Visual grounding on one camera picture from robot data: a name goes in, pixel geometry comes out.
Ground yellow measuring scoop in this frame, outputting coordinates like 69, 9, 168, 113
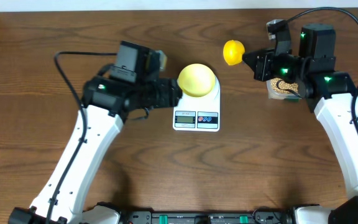
223, 40, 245, 66

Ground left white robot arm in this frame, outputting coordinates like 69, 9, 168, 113
8, 41, 182, 223

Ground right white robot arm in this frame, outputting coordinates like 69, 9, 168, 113
242, 20, 358, 223

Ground pale yellow bowl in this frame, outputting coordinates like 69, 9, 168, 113
177, 63, 216, 97

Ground white digital kitchen scale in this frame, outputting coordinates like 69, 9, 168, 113
172, 77, 221, 132

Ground clear plastic container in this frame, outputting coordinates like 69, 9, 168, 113
266, 78, 300, 101

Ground soybeans in container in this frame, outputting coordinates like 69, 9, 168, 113
270, 78, 298, 94

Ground left black cable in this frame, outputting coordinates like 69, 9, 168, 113
45, 51, 150, 224

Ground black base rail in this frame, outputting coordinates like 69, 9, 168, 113
118, 209, 295, 224

